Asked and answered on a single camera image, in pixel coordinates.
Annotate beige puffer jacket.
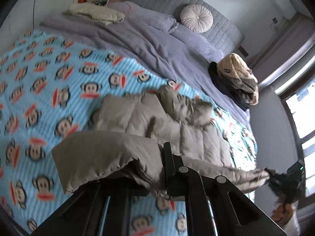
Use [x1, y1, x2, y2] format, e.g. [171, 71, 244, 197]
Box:
[52, 85, 269, 195]

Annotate beige patterned folded clothes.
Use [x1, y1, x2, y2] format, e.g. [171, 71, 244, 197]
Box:
[217, 53, 259, 106]

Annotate person's right hand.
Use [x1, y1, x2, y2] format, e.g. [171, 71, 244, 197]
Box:
[271, 197, 295, 227]

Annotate window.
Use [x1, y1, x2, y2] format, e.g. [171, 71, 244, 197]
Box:
[275, 76, 314, 197]

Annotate black folded garment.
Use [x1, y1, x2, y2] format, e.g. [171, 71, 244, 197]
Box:
[208, 61, 249, 111]

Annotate purple duvet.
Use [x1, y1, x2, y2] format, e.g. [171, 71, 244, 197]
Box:
[39, 13, 250, 128]

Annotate blue monkey print blanket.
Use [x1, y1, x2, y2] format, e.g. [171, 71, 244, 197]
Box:
[1, 31, 257, 234]

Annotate round white cushion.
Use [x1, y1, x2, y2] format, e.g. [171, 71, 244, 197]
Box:
[180, 4, 214, 33]

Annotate purple pillow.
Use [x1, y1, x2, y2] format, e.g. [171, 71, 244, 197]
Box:
[108, 1, 179, 34]

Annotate cream folded blanket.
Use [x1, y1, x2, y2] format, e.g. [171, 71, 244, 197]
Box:
[64, 3, 125, 26]

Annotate grey padded headboard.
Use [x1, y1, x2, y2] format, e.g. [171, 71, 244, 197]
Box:
[123, 0, 245, 54]

